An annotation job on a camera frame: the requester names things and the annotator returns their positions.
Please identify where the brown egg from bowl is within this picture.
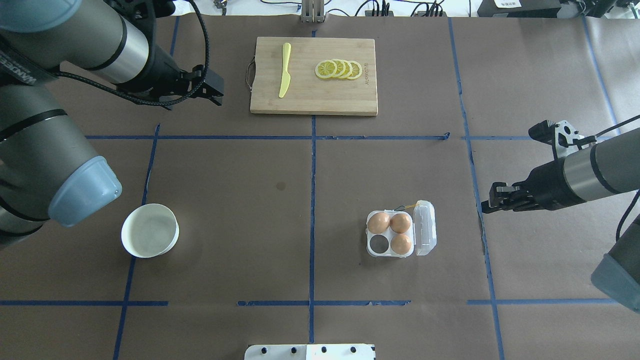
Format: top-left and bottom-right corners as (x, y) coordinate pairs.
(366, 211), (391, 235)

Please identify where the black box top right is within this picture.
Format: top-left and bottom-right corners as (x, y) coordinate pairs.
(477, 0), (562, 18)

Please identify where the clear plastic egg box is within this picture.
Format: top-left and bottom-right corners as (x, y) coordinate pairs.
(365, 200), (437, 259)

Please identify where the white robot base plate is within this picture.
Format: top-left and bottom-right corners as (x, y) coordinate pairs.
(243, 343), (377, 360)

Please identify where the front lemon slice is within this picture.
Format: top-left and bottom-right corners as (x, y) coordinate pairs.
(314, 60), (338, 79)

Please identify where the aluminium frame post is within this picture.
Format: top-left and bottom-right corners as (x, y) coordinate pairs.
(301, 0), (326, 24)

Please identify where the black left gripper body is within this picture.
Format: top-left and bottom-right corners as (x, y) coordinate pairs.
(116, 45), (224, 109)

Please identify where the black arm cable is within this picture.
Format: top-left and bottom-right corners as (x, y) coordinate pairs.
(50, 0), (211, 107)
(575, 115), (640, 242)

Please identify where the brown egg near slot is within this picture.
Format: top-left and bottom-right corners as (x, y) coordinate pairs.
(390, 234), (413, 256)

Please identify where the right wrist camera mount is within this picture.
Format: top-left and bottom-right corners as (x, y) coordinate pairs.
(528, 120), (598, 160)

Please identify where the brown egg slot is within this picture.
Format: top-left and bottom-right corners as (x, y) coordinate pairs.
(390, 212), (413, 234)
(390, 234), (413, 256)

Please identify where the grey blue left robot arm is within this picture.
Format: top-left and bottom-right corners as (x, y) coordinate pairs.
(0, 0), (224, 249)

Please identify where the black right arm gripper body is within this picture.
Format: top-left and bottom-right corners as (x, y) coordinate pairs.
(481, 160), (586, 214)

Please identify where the lemon slice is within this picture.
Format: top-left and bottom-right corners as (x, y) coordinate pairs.
(331, 59), (342, 79)
(314, 60), (338, 79)
(336, 60), (353, 79)
(346, 60), (362, 80)

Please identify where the rear lemon slice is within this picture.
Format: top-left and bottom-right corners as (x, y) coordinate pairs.
(346, 60), (362, 80)

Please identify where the wooden cutting board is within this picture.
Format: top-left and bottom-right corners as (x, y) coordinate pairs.
(250, 36), (378, 116)

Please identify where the yellow plastic knife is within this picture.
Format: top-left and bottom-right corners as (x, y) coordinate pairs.
(278, 42), (292, 99)

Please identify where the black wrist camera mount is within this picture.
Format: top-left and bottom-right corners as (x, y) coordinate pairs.
(103, 0), (176, 32)

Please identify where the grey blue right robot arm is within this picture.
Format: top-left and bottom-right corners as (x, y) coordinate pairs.
(481, 129), (640, 313)

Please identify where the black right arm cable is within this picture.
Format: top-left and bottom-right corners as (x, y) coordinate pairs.
(575, 115), (640, 242)

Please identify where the brown egg far slot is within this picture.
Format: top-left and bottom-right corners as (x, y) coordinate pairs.
(390, 212), (413, 234)

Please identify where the white paper bowl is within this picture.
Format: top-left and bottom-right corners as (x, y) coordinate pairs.
(120, 203), (180, 259)

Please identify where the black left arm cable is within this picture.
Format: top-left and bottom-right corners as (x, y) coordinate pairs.
(50, 0), (211, 107)

